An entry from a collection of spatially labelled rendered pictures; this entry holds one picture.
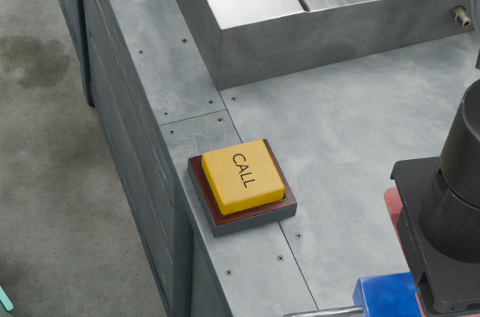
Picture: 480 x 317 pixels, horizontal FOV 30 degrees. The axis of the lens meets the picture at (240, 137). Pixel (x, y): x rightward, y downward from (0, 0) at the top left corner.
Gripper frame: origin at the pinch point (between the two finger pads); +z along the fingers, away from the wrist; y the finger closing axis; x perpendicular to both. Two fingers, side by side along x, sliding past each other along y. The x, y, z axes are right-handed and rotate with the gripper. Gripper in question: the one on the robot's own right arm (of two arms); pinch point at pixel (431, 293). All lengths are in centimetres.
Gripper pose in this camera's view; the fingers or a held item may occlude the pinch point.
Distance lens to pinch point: 64.1
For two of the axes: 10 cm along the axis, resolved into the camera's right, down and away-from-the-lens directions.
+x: -9.8, 1.0, -1.5
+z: -0.6, 6.1, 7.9
